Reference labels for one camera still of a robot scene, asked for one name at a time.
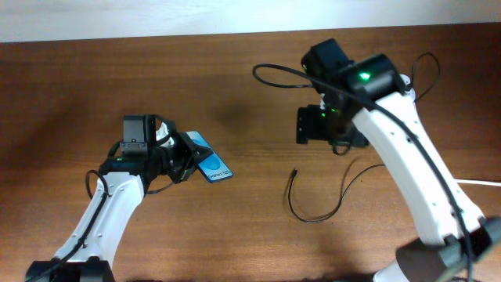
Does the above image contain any black left camera cable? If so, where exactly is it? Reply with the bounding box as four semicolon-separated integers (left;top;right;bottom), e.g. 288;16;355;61
23;113;185;282

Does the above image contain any white USB charger plug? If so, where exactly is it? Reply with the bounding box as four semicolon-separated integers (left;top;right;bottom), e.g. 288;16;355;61
400;74;413;93

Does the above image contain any black camera cable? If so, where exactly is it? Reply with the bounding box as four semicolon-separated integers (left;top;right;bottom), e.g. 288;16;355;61
23;113;185;282
251;63;475;282

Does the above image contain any black right camera cable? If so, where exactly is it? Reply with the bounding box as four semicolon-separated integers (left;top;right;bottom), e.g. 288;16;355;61
251;63;475;282

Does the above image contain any black charging cable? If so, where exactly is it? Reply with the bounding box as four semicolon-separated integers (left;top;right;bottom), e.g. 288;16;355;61
287;52;442;224

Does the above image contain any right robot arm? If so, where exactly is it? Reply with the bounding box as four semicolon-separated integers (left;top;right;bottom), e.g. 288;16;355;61
297;39;500;281

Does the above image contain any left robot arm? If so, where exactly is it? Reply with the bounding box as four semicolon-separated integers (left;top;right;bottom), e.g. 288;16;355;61
25;114;214;281

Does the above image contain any blue screen smartphone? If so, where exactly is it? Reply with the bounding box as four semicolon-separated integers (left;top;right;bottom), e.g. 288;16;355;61
187;131;233;183

